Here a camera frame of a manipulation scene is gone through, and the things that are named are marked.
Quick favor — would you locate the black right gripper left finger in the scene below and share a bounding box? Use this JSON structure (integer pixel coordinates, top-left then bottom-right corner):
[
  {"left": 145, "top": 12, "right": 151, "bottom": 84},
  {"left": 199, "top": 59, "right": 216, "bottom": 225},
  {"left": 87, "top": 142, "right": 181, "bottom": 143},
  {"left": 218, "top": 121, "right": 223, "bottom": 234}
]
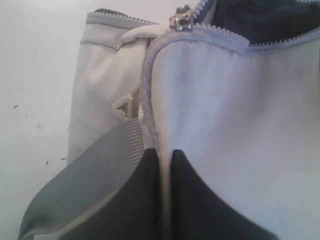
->
[{"left": 60, "top": 148, "right": 162, "bottom": 240}]

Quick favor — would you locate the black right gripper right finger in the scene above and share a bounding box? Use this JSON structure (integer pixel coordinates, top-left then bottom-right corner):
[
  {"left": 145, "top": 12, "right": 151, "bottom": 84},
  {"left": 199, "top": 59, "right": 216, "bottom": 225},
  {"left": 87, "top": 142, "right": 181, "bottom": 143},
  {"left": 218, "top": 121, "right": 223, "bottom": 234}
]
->
[{"left": 170, "top": 150, "right": 277, "bottom": 240}]

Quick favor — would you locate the white canvas duffel bag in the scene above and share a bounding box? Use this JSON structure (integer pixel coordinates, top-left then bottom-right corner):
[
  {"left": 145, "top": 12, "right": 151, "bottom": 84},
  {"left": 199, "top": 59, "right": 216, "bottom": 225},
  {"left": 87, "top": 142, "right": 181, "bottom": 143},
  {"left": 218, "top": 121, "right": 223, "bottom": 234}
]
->
[{"left": 18, "top": 0, "right": 320, "bottom": 240}]

